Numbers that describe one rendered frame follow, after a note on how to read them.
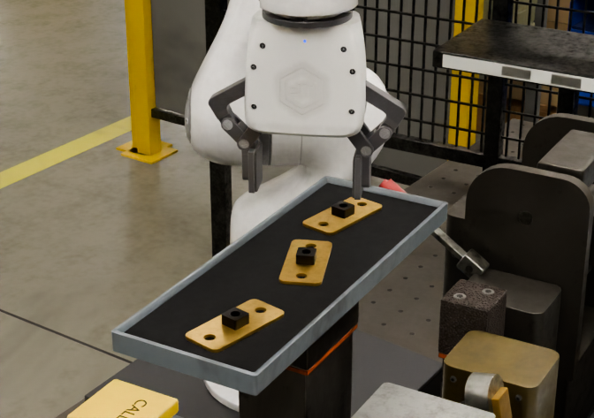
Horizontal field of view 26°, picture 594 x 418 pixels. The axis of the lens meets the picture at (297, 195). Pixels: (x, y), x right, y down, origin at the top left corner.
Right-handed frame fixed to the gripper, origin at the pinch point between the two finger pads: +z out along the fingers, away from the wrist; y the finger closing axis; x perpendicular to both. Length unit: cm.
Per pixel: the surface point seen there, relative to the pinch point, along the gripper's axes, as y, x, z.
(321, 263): 1.4, -0.3, 7.9
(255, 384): -1.0, -20.1, 8.4
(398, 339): 5, 66, 54
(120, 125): -115, 322, 124
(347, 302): 4.5, -6.0, 8.5
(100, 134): -120, 312, 124
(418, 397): 11.1, -12.6, 13.2
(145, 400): -8.7, -23.8, 8.2
